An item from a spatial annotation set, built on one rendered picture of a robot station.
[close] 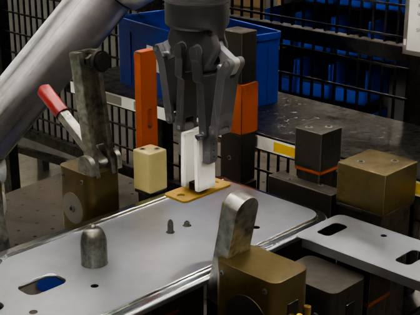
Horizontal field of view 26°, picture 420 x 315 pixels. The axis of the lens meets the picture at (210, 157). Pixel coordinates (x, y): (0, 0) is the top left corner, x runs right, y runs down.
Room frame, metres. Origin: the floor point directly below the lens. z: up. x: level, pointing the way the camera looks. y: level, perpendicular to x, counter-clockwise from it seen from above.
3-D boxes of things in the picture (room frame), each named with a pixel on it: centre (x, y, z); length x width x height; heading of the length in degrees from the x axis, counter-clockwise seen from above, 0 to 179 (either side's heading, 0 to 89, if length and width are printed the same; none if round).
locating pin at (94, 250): (0.99, 0.14, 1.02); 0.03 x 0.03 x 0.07
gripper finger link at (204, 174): (1.04, 0.01, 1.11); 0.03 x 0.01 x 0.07; 136
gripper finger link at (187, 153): (1.06, 0.02, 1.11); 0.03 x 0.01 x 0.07; 136
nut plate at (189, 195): (1.05, 0.01, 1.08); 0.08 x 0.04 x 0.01; 136
